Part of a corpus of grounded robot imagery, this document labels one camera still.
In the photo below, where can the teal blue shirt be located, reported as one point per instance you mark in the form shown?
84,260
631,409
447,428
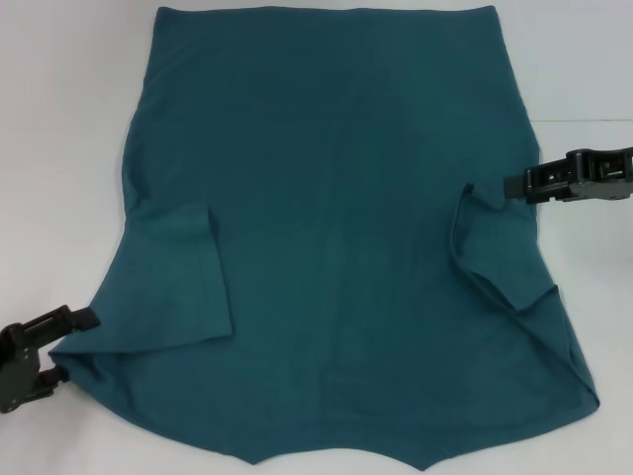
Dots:
336,222

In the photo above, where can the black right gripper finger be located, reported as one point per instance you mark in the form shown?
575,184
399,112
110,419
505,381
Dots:
515,188
549,194

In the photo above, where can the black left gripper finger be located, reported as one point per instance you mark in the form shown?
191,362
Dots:
84,319
49,381

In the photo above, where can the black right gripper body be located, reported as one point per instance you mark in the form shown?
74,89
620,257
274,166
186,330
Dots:
613,190

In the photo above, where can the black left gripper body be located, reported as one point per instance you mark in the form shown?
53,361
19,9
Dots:
15,371

